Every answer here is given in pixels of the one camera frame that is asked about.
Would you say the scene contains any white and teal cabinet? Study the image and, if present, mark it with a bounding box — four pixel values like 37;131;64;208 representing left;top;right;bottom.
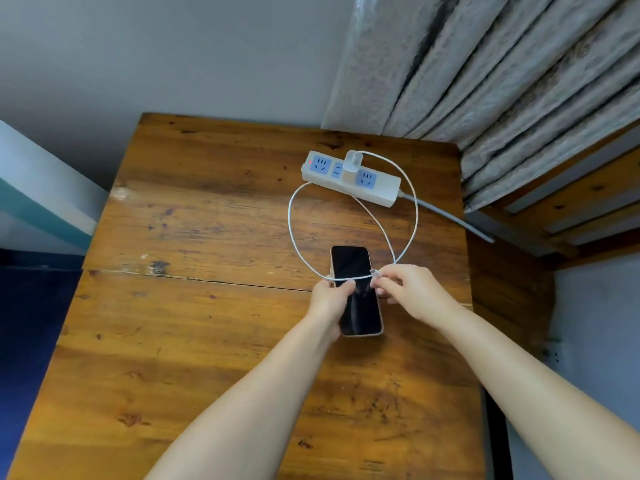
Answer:
0;120;110;256

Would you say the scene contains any wooden table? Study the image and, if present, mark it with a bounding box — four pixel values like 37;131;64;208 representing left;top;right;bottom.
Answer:
7;113;556;480

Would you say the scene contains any black smartphone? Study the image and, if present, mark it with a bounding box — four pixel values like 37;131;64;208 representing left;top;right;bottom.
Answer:
329;246;384;338

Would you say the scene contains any person's right hand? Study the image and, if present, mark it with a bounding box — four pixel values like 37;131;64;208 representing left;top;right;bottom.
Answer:
371;264;463;329

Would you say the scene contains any white wall socket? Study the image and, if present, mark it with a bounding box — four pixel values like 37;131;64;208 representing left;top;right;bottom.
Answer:
544;341;571;368

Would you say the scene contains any wooden bed frame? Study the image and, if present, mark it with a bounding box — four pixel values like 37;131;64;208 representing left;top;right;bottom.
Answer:
465;122;640;270

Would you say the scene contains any white power strip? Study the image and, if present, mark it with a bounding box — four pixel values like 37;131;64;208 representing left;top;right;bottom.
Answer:
301;151;402;208

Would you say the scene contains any person's left hand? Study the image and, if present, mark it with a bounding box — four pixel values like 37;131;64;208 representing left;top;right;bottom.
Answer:
305;279;357;342

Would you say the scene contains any person's left forearm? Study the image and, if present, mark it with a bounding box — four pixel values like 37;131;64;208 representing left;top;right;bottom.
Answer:
144;315;335;480

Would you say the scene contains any grey power strip cord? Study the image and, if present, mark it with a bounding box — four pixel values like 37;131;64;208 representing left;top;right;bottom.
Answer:
397;191;495;244

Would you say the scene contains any grey patterned curtain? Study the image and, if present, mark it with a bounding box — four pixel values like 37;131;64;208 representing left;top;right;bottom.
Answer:
321;0;640;212

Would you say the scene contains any person's right forearm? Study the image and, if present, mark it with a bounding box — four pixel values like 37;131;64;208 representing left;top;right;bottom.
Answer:
439;307;640;480

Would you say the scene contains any white charging cable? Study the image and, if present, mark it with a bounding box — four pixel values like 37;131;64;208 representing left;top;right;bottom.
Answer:
288;151;419;282

